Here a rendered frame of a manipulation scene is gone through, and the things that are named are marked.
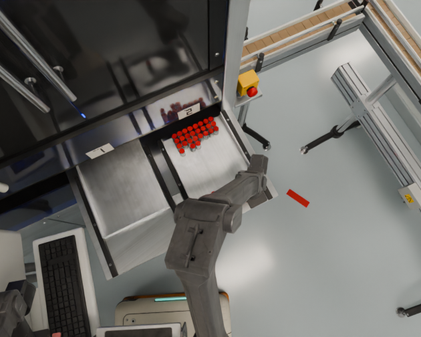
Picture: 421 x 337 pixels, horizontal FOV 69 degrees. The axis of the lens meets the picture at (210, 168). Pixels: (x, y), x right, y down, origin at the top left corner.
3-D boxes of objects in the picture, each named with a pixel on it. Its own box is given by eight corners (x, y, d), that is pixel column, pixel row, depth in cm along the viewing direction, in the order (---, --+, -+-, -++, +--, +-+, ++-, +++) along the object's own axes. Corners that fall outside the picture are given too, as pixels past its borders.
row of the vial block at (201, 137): (176, 148, 121) (175, 144, 117) (216, 129, 123) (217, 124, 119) (179, 153, 120) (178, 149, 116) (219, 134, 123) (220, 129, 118)
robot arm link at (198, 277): (148, 247, 47) (210, 259, 43) (183, 192, 57) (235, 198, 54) (192, 378, 71) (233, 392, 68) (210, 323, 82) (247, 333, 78)
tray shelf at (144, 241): (64, 165, 121) (62, 164, 120) (222, 95, 129) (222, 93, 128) (108, 280, 110) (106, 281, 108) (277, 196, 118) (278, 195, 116)
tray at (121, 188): (74, 158, 120) (70, 156, 117) (135, 131, 123) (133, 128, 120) (105, 238, 112) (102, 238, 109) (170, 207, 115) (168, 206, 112)
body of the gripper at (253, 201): (252, 175, 108) (255, 170, 101) (266, 200, 106) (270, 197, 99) (236, 183, 107) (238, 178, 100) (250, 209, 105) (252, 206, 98)
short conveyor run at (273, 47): (223, 93, 132) (225, 73, 116) (207, 65, 135) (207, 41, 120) (357, 33, 139) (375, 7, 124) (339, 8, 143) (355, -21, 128)
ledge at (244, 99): (220, 81, 131) (220, 79, 129) (246, 70, 132) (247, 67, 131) (234, 108, 128) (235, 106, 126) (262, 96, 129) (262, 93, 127)
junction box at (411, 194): (396, 189, 160) (407, 186, 151) (404, 185, 160) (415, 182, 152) (410, 210, 157) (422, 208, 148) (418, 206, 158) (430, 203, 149)
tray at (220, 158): (162, 142, 122) (161, 139, 118) (220, 115, 125) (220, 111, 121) (200, 219, 114) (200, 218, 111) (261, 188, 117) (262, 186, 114)
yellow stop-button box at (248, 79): (232, 82, 120) (233, 71, 113) (248, 75, 121) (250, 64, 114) (241, 97, 118) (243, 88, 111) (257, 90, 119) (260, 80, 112)
